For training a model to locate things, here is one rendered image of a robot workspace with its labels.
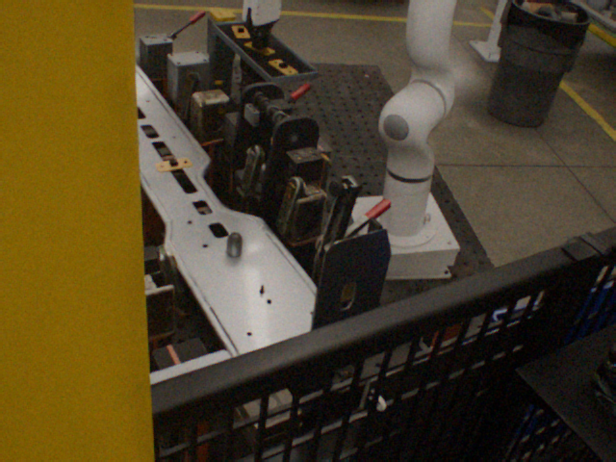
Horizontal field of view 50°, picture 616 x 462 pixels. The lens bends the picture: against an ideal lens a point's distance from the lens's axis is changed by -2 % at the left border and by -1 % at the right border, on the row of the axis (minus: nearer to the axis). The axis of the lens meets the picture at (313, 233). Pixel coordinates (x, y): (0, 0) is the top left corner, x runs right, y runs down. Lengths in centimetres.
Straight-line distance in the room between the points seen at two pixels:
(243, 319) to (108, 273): 105
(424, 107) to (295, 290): 55
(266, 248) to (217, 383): 97
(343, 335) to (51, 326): 30
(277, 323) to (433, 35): 72
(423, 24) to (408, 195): 44
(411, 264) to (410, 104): 47
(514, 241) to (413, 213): 165
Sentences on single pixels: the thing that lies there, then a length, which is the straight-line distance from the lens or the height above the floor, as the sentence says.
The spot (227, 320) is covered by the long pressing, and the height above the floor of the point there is 100.
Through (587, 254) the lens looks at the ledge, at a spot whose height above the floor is 155.
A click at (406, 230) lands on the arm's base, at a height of 83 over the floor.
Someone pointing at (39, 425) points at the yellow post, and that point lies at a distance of 19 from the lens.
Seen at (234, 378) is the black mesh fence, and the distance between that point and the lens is 41.
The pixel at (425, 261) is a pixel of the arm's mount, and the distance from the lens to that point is 180.
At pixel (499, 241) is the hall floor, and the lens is 331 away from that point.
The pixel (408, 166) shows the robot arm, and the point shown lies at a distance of 165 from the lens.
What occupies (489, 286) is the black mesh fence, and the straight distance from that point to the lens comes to 51.
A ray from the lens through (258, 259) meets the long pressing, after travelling 133.
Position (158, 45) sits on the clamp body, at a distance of 209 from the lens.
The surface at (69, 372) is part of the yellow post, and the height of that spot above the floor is 173.
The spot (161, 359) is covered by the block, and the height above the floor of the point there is 98.
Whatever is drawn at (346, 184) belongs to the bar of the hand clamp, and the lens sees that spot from 120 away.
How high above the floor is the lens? 186
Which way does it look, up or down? 38 degrees down
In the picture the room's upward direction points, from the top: 9 degrees clockwise
